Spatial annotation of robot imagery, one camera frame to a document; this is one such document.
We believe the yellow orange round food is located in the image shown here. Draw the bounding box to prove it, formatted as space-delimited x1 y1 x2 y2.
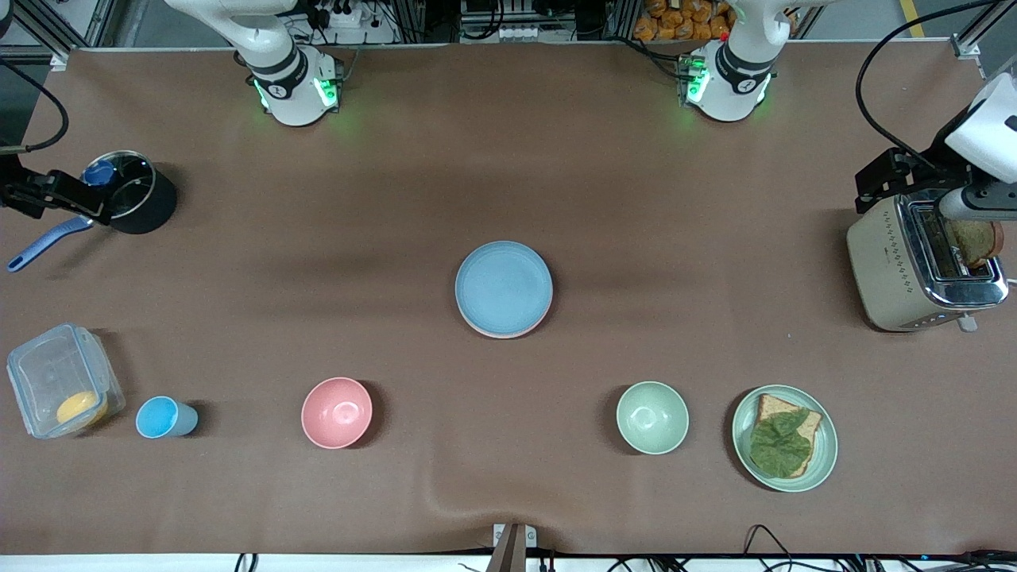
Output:
56 391 108 428

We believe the clear plastic food container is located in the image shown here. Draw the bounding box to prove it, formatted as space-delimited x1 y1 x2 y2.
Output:
6 323 126 440

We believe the aluminium frame rail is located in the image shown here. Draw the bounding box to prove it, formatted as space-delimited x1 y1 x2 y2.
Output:
953 0 1017 58
0 0 120 72

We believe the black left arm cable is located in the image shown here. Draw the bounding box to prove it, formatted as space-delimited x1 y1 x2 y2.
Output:
856 0 1003 157

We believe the glass lid blue knob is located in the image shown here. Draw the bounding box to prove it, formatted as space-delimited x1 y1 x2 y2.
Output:
75 151 157 222

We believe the bag of oranges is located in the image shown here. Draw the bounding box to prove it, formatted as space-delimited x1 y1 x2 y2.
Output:
633 0 736 42

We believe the green lettuce leaf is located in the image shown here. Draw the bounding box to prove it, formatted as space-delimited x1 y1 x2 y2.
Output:
749 408 813 479

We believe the blue cup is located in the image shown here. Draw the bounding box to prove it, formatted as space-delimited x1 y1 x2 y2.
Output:
135 396 199 439

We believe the beige chrome toaster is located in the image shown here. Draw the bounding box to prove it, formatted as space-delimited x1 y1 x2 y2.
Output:
846 191 1010 333

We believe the black looped floor cable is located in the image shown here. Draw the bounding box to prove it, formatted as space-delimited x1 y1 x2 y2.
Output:
743 524 795 572

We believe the black saucepan blue handle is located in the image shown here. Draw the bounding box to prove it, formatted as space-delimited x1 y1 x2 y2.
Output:
6 151 180 273

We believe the brown bread slice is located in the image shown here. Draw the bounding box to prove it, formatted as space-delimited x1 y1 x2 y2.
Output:
945 218 1005 269

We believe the green bowl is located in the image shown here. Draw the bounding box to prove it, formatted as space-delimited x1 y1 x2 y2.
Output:
617 381 690 455

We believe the blue plate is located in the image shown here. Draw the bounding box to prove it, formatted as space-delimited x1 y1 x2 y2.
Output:
454 241 554 335

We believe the toast slice with lettuce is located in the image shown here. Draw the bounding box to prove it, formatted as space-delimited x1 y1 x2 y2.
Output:
751 393 823 479

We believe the metal table edge clamp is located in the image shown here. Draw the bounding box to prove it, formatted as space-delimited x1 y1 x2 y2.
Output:
493 523 538 572

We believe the brown table mat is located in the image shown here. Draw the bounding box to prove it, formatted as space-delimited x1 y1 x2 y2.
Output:
0 40 1017 557

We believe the pink plate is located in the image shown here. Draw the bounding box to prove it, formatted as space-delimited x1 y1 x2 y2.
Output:
465 314 551 341

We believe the pink bowl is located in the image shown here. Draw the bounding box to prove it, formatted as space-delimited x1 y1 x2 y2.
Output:
301 377 373 450

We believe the green plate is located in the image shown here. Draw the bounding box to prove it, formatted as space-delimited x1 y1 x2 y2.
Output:
732 385 839 493

